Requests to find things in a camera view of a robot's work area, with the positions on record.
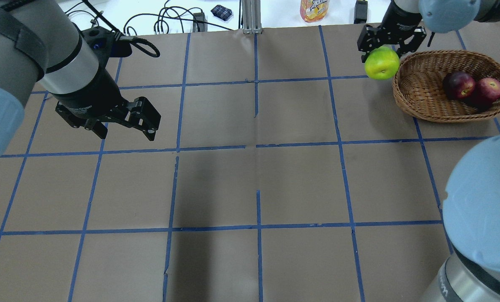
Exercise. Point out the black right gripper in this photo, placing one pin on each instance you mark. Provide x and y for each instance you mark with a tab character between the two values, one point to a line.
402	18

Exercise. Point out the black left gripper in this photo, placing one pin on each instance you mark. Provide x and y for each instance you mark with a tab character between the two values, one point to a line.
91	97

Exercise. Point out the green apple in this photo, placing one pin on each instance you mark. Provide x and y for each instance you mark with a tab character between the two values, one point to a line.
382	63

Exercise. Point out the dark purple apple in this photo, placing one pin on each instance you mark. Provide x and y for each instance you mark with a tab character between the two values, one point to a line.
458	85

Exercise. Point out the red apple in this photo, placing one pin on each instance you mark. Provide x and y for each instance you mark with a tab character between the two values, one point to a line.
488	90

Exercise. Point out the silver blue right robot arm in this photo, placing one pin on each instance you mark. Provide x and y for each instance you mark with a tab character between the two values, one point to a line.
471	211

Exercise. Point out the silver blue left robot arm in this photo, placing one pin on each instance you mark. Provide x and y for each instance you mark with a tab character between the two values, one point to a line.
39	44

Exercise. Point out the woven wicker basket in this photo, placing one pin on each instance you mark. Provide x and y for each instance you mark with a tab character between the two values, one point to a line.
418	86

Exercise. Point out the orange drink bottle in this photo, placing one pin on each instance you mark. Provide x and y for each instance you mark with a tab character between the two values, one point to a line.
313	10

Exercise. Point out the aluminium frame post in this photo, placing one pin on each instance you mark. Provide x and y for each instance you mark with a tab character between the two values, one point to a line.
251	16

